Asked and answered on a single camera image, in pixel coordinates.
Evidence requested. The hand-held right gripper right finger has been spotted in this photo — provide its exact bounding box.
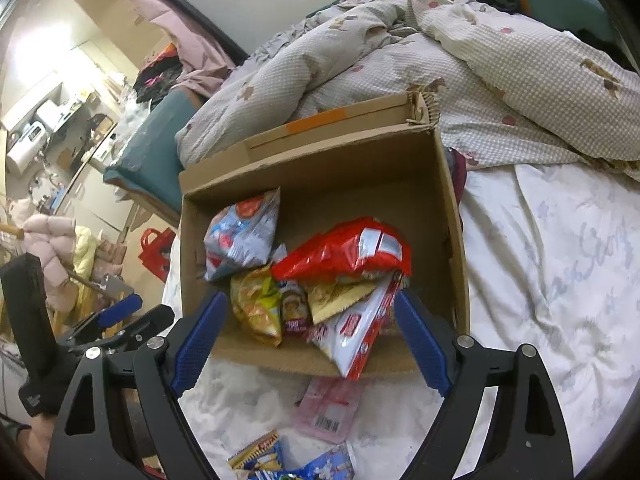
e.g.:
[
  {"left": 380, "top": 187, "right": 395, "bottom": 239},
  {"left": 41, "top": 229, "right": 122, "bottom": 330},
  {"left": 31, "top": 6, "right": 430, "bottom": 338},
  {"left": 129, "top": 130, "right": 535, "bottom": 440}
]
[{"left": 394, "top": 288, "right": 576, "bottom": 480}]

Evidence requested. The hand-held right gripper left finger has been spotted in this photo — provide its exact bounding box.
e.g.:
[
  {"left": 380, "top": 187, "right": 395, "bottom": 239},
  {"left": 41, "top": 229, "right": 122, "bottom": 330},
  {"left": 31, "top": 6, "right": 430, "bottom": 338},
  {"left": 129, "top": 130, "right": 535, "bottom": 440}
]
[{"left": 47, "top": 291, "right": 230, "bottom": 480}]

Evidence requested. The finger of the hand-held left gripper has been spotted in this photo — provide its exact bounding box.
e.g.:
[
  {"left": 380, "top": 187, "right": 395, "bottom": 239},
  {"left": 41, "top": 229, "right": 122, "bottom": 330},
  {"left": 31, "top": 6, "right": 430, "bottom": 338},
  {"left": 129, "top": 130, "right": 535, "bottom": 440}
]
[
  {"left": 67, "top": 293, "right": 144, "bottom": 344},
  {"left": 97, "top": 304, "right": 176, "bottom": 356}
]

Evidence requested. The white pink print snack packet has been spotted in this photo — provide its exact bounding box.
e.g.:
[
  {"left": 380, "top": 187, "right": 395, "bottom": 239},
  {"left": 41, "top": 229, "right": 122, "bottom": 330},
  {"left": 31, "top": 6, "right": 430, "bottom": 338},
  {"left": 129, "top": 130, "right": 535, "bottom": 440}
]
[{"left": 307, "top": 272, "right": 406, "bottom": 381}]

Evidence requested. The orange yellow snack packet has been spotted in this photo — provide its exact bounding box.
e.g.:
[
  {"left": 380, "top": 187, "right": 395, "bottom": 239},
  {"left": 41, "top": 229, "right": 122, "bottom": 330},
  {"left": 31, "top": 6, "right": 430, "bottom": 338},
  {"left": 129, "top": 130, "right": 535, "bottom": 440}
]
[{"left": 306, "top": 280, "right": 378, "bottom": 326}]

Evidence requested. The small cartoon print snack packet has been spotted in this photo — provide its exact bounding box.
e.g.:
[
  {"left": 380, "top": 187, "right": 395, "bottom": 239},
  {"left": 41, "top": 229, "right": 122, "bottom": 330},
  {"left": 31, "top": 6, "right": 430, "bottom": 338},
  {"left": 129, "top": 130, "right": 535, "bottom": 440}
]
[{"left": 277, "top": 280, "right": 313, "bottom": 336}]

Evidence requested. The light blue red snack packet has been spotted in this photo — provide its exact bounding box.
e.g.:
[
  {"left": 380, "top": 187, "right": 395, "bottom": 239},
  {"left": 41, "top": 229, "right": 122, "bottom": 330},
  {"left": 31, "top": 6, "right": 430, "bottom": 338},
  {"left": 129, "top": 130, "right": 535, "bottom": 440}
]
[{"left": 202, "top": 187, "right": 282, "bottom": 282}]

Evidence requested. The flag print snack packet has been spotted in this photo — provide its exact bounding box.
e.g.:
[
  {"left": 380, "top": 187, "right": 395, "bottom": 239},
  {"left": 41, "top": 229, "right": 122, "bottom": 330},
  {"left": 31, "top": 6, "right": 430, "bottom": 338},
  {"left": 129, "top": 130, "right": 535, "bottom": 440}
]
[{"left": 227, "top": 430, "right": 356, "bottom": 480}]

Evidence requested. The brown cardboard box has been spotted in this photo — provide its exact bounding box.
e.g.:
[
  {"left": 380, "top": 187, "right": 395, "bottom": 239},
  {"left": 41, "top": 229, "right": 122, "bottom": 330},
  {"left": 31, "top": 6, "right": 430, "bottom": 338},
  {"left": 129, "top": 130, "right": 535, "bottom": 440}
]
[{"left": 177, "top": 91, "right": 471, "bottom": 378}]

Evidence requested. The person's left forearm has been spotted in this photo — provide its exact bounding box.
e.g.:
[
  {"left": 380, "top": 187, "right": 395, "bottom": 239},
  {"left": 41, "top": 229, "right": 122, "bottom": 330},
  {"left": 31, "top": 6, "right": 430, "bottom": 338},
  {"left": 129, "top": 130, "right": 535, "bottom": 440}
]
[{"left": 0, "top": 412, "right": 56, "bottom": 476}]

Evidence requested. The person's left hand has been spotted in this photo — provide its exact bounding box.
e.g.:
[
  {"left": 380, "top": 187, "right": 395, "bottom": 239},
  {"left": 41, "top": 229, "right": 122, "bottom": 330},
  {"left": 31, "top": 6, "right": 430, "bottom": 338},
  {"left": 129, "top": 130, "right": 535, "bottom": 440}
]
[{"left": 19, "top": 355, "right": 73, "bottom": 417}]

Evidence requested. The yellow jacket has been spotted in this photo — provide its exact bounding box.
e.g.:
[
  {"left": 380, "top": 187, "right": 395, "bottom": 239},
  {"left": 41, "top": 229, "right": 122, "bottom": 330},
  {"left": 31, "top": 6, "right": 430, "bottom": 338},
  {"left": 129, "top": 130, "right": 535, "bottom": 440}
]
[{"left": 72, "top": 225, "right": 98, "bottom": 281}]

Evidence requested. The pink puffer jacket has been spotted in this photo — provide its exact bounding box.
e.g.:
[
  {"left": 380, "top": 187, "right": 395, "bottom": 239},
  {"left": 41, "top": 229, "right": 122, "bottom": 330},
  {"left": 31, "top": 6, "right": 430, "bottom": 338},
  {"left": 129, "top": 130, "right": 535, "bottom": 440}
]
[{"left": 10, "top": 199, "right": 81, "bottom": 306}]

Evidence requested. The red tote bag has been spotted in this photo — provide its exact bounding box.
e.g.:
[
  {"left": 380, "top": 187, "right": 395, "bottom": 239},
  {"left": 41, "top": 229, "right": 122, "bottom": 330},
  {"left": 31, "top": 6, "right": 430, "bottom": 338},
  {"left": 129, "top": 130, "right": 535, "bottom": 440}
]
[{"left": 139, "top": 227, "right": 177, "bottom": 283}]

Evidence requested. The white kitchen base cabinet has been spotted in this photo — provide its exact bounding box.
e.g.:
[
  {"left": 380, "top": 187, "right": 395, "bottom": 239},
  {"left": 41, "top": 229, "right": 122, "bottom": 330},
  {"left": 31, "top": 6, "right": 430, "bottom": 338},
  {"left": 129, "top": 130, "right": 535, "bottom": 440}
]
[{"left": 50, "top": 160, "right": 136, "bottom": 236}]

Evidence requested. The teal footboard cushion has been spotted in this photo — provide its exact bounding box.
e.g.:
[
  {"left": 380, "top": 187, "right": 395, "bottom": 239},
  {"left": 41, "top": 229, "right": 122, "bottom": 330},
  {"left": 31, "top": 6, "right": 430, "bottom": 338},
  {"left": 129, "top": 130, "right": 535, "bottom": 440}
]
[{"left": 103, "top": 89, "right": 201, "bottom": 226}]

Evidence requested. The white water heater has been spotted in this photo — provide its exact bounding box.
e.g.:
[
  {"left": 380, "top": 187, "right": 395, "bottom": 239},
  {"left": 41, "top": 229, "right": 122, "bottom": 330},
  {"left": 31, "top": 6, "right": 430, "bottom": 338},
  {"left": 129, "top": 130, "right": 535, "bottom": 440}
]
[{"left": 6, "top": 120, "right": 51, "bottom": 171}]

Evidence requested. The white paper towel roll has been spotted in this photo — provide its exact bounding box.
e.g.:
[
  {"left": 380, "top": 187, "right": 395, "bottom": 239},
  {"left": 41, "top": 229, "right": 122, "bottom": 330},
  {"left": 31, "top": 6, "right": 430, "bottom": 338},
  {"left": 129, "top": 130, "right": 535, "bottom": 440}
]
[{"left": 35, "top": 100, "right": 63, "bottom": 128}]

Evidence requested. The pile of clothes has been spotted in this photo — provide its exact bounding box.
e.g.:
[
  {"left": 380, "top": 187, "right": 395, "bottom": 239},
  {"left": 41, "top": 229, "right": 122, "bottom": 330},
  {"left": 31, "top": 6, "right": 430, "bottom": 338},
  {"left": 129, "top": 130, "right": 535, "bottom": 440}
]
[{"left": 134, "top": 45, "right": 183, "bottom": 103}]

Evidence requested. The checked quilt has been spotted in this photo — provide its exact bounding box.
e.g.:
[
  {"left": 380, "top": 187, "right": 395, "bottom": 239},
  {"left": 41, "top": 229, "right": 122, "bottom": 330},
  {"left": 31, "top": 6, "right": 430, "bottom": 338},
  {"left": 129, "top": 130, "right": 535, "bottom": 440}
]
[{"left": 176, "top": 0, "right": 640, "bottom": 181}]

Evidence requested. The pink curtain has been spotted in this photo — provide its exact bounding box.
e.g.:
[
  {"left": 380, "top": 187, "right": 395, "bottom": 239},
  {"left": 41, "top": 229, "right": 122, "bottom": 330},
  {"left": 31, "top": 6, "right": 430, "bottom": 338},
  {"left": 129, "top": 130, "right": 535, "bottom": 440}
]
[{"left": 87, "top": 0, "right": 236, "bottom": 96}]

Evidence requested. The kitchen wall cabinet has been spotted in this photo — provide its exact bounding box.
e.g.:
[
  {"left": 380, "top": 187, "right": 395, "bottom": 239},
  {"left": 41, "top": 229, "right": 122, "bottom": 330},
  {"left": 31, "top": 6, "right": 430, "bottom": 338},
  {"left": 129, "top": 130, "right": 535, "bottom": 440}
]
[{"left": 2, "top": 70, "right": 63, "bottom": 126}]

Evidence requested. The black door frame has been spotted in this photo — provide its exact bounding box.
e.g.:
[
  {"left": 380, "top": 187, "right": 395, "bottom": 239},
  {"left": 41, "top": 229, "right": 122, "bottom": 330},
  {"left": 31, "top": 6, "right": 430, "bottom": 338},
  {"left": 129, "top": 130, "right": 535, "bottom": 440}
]
[{"left": 112, "top": 0, "right": 251, "bottom": 61}]

